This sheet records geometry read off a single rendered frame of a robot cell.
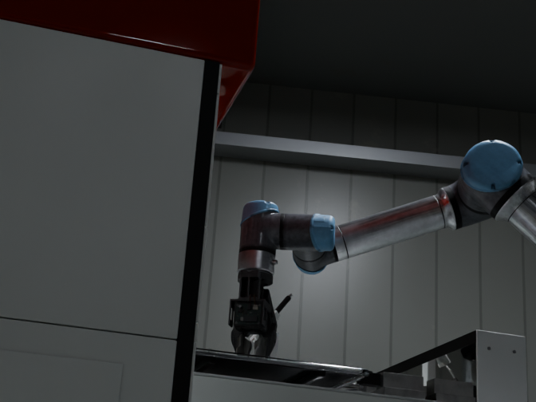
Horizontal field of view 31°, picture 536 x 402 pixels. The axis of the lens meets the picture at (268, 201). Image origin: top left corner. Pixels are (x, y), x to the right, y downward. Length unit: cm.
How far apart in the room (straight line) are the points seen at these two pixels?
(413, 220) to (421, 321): 227
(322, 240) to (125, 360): 82
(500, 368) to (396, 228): 51
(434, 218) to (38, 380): 114
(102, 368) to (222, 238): 312
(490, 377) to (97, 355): 73
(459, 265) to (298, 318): 78
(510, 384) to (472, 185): 47
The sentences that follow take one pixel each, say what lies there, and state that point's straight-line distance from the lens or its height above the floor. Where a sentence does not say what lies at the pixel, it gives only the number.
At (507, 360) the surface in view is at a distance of 173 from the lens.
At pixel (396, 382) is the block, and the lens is 183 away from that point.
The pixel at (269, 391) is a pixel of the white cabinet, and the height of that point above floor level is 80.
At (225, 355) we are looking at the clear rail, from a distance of 170.
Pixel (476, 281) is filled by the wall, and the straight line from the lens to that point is 449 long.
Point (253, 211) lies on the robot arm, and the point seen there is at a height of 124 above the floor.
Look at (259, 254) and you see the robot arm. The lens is 197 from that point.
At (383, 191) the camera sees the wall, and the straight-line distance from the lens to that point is 451.
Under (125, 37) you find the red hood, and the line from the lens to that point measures 139.
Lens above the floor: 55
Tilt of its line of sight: 21 degrees up
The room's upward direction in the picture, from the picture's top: 4 degrees clockwise
